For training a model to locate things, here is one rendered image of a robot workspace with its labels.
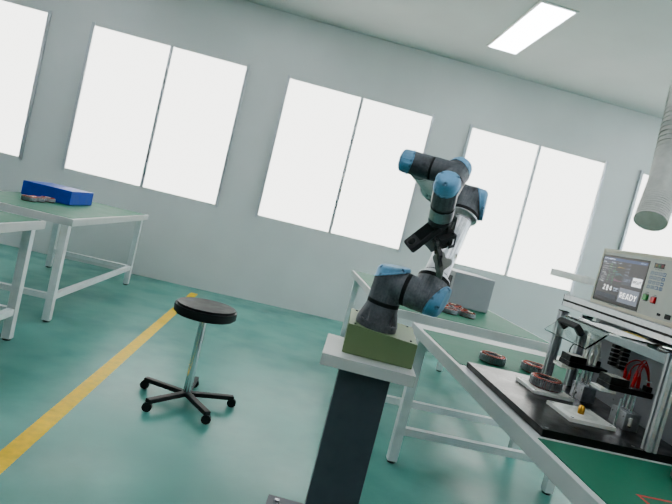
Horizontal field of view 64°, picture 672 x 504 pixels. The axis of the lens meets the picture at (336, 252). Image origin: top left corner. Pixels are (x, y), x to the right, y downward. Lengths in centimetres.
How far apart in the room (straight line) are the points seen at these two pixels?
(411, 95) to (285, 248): 231
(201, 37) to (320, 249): 274
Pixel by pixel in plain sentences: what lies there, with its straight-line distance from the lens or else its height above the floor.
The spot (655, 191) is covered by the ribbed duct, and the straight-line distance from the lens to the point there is 327.
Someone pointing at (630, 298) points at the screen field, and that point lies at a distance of 202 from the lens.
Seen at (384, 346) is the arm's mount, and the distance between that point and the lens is 187.
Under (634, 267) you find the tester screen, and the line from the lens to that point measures 204.
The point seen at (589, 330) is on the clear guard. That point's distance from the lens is 172.
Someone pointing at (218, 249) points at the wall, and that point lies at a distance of 636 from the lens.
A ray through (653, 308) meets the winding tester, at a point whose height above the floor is 115.
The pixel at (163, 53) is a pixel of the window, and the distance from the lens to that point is 666.
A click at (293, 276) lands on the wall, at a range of 634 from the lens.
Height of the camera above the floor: 119
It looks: 4 degrees down
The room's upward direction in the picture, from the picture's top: 14 degrees clockwise
